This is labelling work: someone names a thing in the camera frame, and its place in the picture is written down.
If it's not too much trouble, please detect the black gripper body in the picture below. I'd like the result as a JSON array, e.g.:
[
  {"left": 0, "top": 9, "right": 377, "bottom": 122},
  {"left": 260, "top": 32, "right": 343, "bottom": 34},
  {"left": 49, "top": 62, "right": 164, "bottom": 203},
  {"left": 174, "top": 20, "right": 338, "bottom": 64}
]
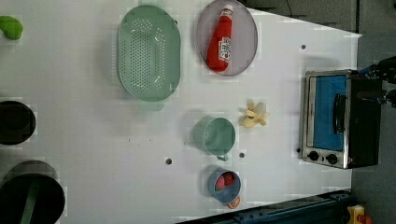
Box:
[{"left": 358, "top": 56, "right": 396, "bottom": 107}]

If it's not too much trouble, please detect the black toaster oven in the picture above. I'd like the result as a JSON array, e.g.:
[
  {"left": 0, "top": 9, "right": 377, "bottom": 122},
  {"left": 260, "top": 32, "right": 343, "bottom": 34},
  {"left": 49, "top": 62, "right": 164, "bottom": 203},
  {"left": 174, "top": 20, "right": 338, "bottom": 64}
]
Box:
[{"left": 302, "top": 70, "right": 382, "bottom": 169}]

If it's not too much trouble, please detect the yellow red emergency button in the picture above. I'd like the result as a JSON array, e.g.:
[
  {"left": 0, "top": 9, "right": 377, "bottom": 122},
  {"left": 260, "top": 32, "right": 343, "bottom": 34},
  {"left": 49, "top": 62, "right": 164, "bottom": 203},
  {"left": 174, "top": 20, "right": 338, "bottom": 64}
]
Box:
[{"left": 347, "top": 204, "right": 373, "bottom": 224}]

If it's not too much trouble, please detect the red ketchup bottle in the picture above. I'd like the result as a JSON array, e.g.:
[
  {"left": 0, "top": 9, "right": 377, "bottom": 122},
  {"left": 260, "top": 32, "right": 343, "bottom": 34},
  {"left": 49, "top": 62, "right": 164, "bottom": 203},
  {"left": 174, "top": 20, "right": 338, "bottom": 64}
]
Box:
[{"left": 206, "top": 5, "right": 233, "bottom": 72}]

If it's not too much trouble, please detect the green cup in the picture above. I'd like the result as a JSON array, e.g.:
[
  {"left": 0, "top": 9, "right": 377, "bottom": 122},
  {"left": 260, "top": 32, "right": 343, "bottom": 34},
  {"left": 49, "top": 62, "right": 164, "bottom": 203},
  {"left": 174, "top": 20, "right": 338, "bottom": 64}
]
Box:
[{"left": 193, "top": 117, "right": 236, "bottom": 161}]

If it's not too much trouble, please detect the red toy strawberry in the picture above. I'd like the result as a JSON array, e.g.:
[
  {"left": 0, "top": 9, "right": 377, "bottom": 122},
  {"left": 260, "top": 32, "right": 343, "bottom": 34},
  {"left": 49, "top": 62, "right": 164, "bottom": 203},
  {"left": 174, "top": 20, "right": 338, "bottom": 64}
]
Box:
[{"left": 222, "top": 172, "right": 234, "bottom": 186}]

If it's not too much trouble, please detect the blue cup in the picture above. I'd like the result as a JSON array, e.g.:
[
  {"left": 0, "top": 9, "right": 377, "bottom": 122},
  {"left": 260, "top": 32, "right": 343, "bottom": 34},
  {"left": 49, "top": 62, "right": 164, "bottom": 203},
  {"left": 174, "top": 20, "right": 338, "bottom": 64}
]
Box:
[{"left": 206, "top": 168, "right": 241, "bottom": 203}]

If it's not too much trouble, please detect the pink toy fruit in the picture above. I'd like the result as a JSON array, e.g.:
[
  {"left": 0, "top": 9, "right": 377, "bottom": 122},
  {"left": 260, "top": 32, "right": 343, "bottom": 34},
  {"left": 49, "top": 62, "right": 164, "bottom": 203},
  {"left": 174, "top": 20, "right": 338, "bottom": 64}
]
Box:
[{"left": 215, "top": 175, "right": 225, "bottom": 190}]

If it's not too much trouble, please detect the orange slice toy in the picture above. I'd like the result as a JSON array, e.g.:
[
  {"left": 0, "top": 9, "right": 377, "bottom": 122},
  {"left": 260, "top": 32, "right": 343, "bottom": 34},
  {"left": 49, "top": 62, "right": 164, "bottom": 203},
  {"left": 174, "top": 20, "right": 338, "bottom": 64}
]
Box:
[{"left": 228, "top": 196, "right": 241, "bottom": 209}]

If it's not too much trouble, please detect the green oval colander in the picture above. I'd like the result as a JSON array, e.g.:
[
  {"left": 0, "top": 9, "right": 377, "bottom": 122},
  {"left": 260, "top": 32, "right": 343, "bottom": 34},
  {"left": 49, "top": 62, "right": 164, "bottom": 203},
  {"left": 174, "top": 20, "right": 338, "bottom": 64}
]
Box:
[{"left": 117, "top": 5, "right": 181, "bottom": 102}]

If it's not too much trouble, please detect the small black round container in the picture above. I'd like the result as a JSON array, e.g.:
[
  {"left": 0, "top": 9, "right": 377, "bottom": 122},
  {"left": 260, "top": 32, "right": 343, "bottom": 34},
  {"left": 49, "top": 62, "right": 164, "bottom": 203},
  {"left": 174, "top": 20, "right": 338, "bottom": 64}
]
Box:
[{"left": 0, "top": 101, "right": 36, "bottom": 146}]

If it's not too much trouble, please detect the green toy pepper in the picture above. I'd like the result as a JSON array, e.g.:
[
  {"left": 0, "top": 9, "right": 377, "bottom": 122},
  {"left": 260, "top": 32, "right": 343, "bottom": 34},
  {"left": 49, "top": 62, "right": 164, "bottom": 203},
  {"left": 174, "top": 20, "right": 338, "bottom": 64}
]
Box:
[{"left": 0, "top": 16, "right": 23, "bottom": 40}]

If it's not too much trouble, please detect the large black round container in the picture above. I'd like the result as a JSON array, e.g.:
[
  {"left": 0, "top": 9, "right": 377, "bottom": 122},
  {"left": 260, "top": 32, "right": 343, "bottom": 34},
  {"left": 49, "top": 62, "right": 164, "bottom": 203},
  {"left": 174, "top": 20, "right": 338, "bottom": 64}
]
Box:
[{"left": 0, "top": 161, "right": 65, "bottom": 224}]

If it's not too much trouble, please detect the blue metal frame rail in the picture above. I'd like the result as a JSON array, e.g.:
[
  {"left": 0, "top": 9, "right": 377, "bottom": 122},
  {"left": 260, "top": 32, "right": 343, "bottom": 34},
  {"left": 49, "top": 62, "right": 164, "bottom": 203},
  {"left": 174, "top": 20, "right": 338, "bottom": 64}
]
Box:
[{"left": 177, "top": 190, "right": 357, "bottom": 224}]

